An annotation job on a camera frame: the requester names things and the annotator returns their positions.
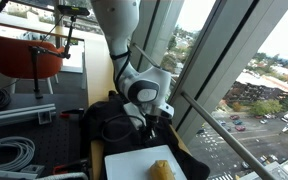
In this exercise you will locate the black stereo camera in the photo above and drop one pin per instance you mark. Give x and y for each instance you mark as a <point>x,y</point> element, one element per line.
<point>72,11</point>

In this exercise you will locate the white rectangular board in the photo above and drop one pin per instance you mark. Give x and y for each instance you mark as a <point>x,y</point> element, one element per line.
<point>135,165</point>

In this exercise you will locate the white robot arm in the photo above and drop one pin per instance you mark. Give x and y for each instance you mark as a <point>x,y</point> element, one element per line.
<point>145,91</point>

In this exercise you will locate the black zip-up jumper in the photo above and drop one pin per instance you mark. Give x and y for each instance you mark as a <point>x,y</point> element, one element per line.
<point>107,122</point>

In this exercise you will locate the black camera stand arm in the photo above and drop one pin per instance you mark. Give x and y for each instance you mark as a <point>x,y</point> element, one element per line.
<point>37,50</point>

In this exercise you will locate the metal window handrail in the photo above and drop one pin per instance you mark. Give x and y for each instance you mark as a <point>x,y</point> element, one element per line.
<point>234,144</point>

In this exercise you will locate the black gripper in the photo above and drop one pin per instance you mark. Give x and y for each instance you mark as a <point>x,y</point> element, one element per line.
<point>150,130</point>

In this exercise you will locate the black perforated breadboard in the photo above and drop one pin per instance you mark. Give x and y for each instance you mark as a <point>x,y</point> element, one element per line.
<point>56,143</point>

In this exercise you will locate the aluminium extrusion rail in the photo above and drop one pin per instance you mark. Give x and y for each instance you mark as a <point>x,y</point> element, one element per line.
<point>44,114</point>

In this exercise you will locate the orange chair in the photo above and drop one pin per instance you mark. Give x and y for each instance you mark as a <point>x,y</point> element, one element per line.
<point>15,59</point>

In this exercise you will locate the orange-handled black clamp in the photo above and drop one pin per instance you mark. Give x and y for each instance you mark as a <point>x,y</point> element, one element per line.
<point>67,113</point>
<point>76,166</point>

